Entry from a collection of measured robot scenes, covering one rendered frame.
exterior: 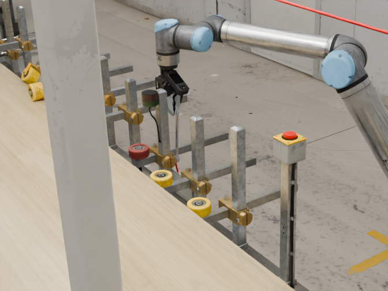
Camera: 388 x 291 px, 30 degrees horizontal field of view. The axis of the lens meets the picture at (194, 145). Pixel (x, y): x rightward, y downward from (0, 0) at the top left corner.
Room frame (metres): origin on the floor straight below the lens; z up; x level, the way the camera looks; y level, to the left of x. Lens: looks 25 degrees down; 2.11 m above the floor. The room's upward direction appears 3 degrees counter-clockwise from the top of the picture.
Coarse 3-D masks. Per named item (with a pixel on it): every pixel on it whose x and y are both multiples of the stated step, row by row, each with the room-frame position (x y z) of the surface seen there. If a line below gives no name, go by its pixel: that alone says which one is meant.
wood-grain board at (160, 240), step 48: (0, 96) 3.18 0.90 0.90; (0, 144) 2.64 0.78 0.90; (48, 144) 2.62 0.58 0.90; (0, 192) 2.24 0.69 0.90; (48, 192) 2.22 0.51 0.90; (144, 192) 2.19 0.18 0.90; (0, 240) 1.92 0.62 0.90; (48, 240) 1.91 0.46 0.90; (144, 240) 1.89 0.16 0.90; (192, 240) 1.88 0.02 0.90; (0, 288) 1.67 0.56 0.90; (48, 288) 1.66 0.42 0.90; (144, 288) 1.64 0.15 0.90; (192, 288) 1.63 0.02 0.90; (240, 288) 1.62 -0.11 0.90; (288, 288) 1.62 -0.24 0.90
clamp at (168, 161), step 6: (150, 150) 2.60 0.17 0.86; (156, 150) 2.58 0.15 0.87; (156, 156) 2.56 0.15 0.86; (162, 156) 2.52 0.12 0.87; (168, 156) 2.52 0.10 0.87; (156, 162) 2.56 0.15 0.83; (162, 162) 2.51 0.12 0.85; (168, 162) 2.51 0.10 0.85; (174, 162) 2.53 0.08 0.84; (168, 168) 2.51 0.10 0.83
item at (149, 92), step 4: (144, 92) 2.53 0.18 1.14; (148, 92) 2.53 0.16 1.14; (152, 92) 2.52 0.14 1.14; (144, 100) 2.51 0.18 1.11; (152, 100) 2.50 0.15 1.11; (148, 108) 2.52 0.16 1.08; (156, 108) 2.55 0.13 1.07; (152, 116) 2.53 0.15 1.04; (156, 124) 2.54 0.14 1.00; (160, 140) 2.54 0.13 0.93
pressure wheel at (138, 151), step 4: (136, 144) 2.57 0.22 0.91; (140, 144) 2.57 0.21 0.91; (144, 144) 2.57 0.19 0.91; (132, 148) 2.53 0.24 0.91; (136, 148) 2.54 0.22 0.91; (140, 148) 2.54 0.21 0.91; (144, 148) 2.53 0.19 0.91; (148, 148) 2.53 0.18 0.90; (132, 152) 2.51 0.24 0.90; (136, 152) 2.50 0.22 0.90; (140, 152) 2.50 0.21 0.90; (144, 152) 2.51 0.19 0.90; (148, 152) 2.53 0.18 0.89; (132, 156) 2.51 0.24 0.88; (136, 156) 2.50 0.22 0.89; (140, 156) 2.50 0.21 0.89; (144, 156) 2.51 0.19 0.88; (140, 168) 2.54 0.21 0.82
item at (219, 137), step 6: (222, 132) 2.75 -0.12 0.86; (204, 138) 2.70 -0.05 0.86; (210, 138) 2.70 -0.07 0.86; (216, 138) 2.71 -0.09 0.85; (222, 138) 2.73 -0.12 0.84; (228, 138) 2.74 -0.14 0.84; (180, 144) 2.65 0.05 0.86; (186, 144) 2.65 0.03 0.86; (204, 144) 2.68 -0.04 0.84; (210, 144) 2.70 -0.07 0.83; (174, 150) 2.61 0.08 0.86; (180, 150) 2.62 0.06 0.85; (186, 150) 2.64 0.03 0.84; (150, 156) 2.55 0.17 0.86; (138, 162) 2.52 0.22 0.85; (144, 162) 2.53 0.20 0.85; (150, 162) 2.55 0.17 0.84
